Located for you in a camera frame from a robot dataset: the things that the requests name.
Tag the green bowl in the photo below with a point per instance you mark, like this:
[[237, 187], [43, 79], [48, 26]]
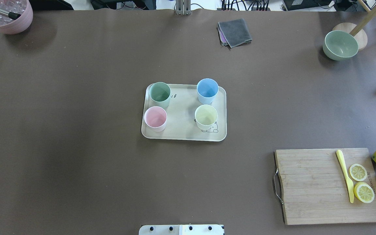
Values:
[[339, 45]]

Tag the yellow plastic knife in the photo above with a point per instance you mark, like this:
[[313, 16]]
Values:
[[349, 182]]

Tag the wooden cutting board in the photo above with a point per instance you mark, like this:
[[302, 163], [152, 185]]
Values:
[[313, 189]]

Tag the pink bowl with ice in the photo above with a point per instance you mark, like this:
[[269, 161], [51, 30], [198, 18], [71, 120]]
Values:
[[23, 7]]

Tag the grey folded cloth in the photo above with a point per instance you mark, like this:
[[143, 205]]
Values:
[[234, 33]]

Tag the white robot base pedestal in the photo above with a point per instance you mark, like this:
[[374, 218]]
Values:
[[188, 229]]

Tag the lemon slice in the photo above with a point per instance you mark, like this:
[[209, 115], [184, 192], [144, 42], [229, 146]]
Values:
[[363, 192], [358, 172]]

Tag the aluminium frame post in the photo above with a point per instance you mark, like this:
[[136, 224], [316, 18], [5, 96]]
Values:
[[183, 7]]

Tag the pink plastic cup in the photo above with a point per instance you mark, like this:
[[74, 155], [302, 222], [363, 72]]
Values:
[[155, 118]]

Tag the pale yellow plastic cup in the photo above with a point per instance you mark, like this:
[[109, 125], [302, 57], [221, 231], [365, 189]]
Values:
[[205, 116]]

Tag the cream plastic tray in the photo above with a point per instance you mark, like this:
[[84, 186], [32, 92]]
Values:
[[181, 124]]

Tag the blue plastic cup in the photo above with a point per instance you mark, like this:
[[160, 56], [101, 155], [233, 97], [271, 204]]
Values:
[[207, 90]]

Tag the green plastic cup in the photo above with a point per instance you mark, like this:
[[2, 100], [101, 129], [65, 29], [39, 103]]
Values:
[[160, 94]]

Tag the wooden mug tree stand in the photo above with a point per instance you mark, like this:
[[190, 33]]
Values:
[[357, 30]]

